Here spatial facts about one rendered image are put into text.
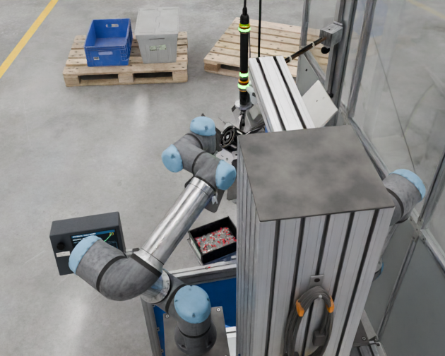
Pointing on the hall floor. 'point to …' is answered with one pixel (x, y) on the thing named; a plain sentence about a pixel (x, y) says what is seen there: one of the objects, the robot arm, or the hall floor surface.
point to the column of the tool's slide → (340, 55)
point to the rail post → (150, 328)
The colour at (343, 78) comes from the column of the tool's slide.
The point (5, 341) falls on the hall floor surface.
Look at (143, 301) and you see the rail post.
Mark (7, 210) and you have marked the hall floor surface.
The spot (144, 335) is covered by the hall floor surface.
